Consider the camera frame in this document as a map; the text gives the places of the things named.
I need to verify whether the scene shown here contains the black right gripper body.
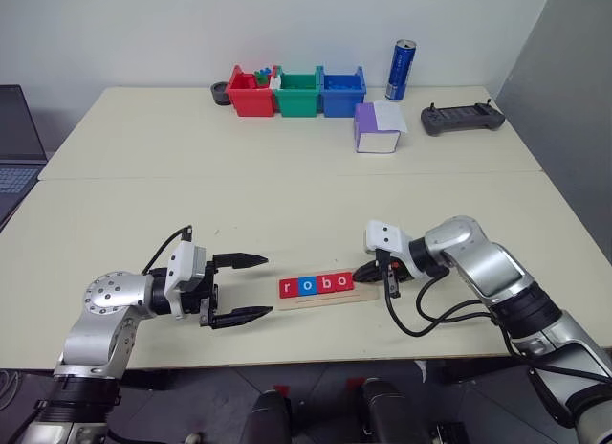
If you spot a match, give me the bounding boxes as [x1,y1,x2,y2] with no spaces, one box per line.
[376,247,418,300]

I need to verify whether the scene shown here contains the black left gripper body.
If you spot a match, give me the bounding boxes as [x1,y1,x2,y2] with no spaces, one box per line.
[180,255,222,328]

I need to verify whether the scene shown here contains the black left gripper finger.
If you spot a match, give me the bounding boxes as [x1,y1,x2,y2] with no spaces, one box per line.
[208,305,275,331]
[212,253,269,272]

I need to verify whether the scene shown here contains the wooden letter tray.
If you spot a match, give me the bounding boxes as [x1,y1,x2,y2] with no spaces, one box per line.
[277,271,383,312]

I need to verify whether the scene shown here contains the dark rounded shape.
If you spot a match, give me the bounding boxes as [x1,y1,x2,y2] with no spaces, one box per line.
[251,389,294,444]
[359,377,420,444]

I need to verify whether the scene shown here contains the purple and white box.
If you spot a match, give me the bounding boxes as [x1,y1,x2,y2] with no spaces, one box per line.
[353,101,403,155]

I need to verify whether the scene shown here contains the white paper sheet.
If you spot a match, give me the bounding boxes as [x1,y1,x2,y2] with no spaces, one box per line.
[372,100,408,134]

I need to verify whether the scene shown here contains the red plastic bin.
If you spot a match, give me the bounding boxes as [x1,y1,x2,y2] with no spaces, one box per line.
[226,64,280,119]

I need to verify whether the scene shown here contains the dark grey handheld controller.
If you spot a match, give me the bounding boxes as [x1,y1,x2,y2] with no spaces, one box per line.
[420,100,507,138]

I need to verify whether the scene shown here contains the black round holder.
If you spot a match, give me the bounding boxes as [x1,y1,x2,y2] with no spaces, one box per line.
[210,81,235,107]

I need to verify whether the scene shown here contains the green plastic bin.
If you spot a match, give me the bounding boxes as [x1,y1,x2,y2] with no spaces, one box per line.
[273,65,322,119]

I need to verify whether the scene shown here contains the blue plastic bin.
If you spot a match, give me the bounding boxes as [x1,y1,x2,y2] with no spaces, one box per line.
[317,65,368,119]

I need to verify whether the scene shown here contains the blue drink can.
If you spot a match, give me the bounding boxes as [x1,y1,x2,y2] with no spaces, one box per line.
[384,38,418,102]

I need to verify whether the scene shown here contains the dark laptop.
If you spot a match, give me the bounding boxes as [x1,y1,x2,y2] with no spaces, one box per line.
[0,83,49,230]

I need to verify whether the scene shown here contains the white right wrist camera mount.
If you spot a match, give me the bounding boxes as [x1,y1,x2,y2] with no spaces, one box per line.
[364,218,422,278]

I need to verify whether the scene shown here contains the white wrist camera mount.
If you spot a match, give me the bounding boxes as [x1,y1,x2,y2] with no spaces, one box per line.
[364,218,422,278]
[164,242,207,320]

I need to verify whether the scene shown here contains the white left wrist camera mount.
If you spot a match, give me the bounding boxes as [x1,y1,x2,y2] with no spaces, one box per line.
[164,242,207,320]

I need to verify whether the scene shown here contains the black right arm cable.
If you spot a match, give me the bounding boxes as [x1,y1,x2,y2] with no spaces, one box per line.
[384,265,508,338]

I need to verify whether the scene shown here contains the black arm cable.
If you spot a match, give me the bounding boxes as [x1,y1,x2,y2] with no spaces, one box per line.
[141,225,194,278]
[384,265,508,338]

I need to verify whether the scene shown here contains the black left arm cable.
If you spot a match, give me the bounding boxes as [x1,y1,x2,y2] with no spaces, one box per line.
[141,225,194,278]

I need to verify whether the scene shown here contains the grey loose cables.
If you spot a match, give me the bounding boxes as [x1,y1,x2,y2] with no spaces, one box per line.
[0,369,23,411]

